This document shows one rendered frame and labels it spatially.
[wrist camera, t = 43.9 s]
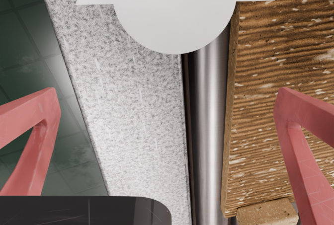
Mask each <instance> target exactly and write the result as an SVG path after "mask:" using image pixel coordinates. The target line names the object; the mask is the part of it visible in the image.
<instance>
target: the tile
mask: <svg viewBox="0 0 334 225"><path fill-rule="evenodd" d="M236 1H259V0H77V1H76V4H75V5H82V4H113V5H114V9H115V12H116V15H117V17H118V19H119V21H120V23H121V25H122V26H123V28H124V29H125V31H126V32H127V33H128V34H129V35H130V36H131V37H132V38H133V39H134V40H135V41H136V42H138V43H139V44H141V45H142V46H144V47H146V48H148V49H150V50H153V51H156V52H159V53H164V54H183V53H188V52H192V51H195V50H198V49H200V48H202V47H204V46H206V45H207V44H209V43H210V42H212V41H213V40H214V39H215V38H216V37H217V36H219V34H220V33H221V32H222V31H223V30H224V28H225V27H226V26H227V24H228V22H229V21H230V18H231V16H232V14H233V11H234V8H235V4H236Z"/></svg>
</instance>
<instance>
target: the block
mask: <svg viewBox="0 0 334 225"><path fill-rule="evenodd" d="M236 219H237V221H238V223H239V225H296V224H297V222H298V219H299V216H298V214H297V212H296V211H295V209H294V207H293V206H292V205H291V203H290V202H289V200H288V199H287V198H285V197H284V198H281V199H277V200H272V201H266V202H260V203H255V204H251V205H247V206H244V207H240V208H237V213H236Z"/></svg>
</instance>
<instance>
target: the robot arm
mask: <svg viewBox="0 0 334 225"><path fill-rule="evenodd" d="M273 116H274V121H275V125H276V130H277V135H278V139H279V144H280V148H281V152H282V155H283V159H284V162H285V166H286V169H287V173H288V177H289V180H290V184H291V187H292V191H293V194H294V198H295V201H296V205H297V208H298V212H299V216H300V219H301V223H302V225H334V190H333V188H332V187H331V185H330V184H329V182H328V181H327V179H326V178H325V176H324V175H323V173H322V172H321V170H320V168H319V166H318V164H317V162H316V160H315V158H314V156H313V153H312V151H311V149H310V147H309V145H308V142H307V140H306V138H305V136H304V134H303V131H302V129H301V126H302V127H303V128H305V129H306V130H308V131H309V132H310V133H312V134H313V135H315V136H316V137H318V138H319V139H321V140H322V141H324V142H325V143H326V144H328V145H329V146H331V147H332V148H334V105H332V104H329V103H327V102H324V101H322V100H319V99H316V98H314V97H311V96H308V95H306V94H303V93H300V92H298V91H295V90H293V89H290V88H287V87H280V88H279V90H278V94H277V98H276V101H275V105H274V109H273ZM60 117H61V109H60V105H59V101H58V98H57V94H56V90H55V89H54V88H53V87H48V88H45V89H43V90H40V91H37V92H35V93H32V94H30V95H27V96H24V97H22V98H19V99H17V100H14V101H11V102H9V103H6V104H4V105H1V106H0V149H1V148H3V147H4V146H5V145H7V144H8V143H10V142H11V141H13V140H14V139H16V138H17V137H19V136H20V135H21V134H23V133H24V132H26V131H27V130H29V129H30V128H32V127H33V130H32V132H31V134H30V136H29V139H28V141H27V143H26V145H25V147H24V150H23V152H22V154H21V156H20V158H19V161H18V163H17V165H16V167H15V169H14V170H13V172H12V174H11V175H10V177H9V179H8V180H7V182H6V183H5V184H4V186H3V187H2V189H1V190H0V225H172V217H171V213H170V211H169V209H168V208H167V207H166V206H165V205H164V204H163V203H161V202H159V201H157V200H155V199H152V198H147V197H140V196H40V195H41V191H42V188H43V184H44V181H45V177H46V174H47V170H48V167H49V163H50V159H51V156H52V152H53V149H54V144H55V140H56V135H57V131H58V126H59V122H60Z"/></svg>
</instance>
